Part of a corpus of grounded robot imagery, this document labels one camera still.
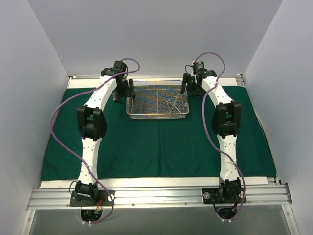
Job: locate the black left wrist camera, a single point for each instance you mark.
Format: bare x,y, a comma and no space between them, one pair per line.
119,67

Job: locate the steel surgical forceps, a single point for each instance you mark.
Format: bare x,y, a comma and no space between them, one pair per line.
169,104

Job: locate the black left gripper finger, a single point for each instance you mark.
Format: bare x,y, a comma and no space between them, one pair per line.
116,96
131,89

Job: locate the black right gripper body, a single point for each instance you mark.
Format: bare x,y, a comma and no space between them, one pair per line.
190,84

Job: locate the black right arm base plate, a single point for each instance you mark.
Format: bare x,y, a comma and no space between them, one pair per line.
222,196

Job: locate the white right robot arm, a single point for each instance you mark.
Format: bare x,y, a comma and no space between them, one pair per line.
225,124

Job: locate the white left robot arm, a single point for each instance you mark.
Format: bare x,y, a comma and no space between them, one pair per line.
93,126

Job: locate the aluminium front frame rail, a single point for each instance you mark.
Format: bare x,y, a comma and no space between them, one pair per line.
122,198

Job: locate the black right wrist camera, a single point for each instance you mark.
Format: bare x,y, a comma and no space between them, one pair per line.
195,66

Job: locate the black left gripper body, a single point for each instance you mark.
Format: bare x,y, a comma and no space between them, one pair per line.
124,91

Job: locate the steel surgical scissors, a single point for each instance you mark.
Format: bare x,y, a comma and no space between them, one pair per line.
176,98

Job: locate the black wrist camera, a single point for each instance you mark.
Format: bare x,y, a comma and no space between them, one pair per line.
119,67
195,66

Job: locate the metal wire mesh tray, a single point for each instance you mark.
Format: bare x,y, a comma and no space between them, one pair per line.
149,94

